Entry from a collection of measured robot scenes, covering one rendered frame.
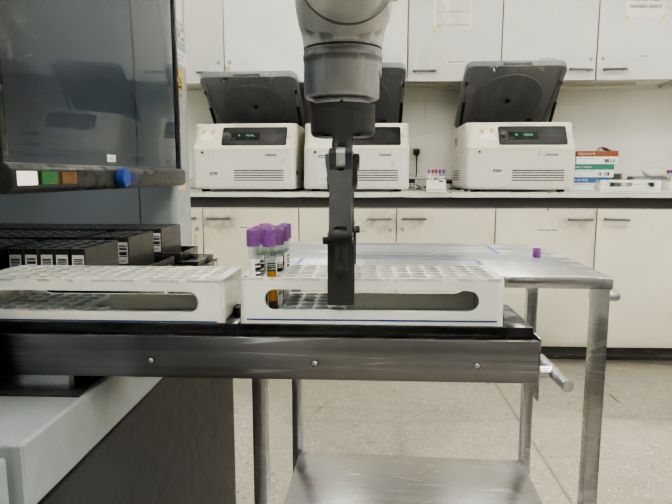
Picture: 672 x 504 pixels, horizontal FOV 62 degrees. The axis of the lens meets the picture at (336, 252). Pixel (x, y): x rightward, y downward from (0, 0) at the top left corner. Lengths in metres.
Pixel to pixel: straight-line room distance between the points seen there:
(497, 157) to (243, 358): 2.52
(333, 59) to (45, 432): 0.48
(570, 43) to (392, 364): 3.01
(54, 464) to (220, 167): 2.50
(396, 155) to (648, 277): 1.45
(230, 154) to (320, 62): 2.42
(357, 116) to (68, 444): 0.47
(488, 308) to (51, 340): 0.49
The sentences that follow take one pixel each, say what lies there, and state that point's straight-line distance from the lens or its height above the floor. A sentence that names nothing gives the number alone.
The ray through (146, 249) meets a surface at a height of 0.85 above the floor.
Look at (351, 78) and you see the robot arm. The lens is 0.63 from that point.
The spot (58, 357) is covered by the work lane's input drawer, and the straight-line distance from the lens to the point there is 0.72.
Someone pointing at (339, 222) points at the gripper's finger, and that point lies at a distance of 0.59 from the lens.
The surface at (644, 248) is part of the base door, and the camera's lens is 3.31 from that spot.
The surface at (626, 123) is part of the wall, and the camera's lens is 3.94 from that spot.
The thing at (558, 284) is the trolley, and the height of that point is 0.81.
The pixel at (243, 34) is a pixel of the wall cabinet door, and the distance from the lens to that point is 3.41.
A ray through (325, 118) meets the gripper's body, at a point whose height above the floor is 1.04.
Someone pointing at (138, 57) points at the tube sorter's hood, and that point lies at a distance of 1.09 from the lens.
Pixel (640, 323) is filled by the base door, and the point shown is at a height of 0.22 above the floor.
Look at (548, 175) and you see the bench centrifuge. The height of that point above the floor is 0.98.
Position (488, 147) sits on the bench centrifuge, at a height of 1.13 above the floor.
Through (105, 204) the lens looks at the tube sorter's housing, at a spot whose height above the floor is 0.92.
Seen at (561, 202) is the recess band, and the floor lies 0.85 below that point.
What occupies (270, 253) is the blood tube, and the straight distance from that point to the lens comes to 0.64.
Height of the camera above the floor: 0.98
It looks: 8 degrees down
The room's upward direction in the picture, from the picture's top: straight up
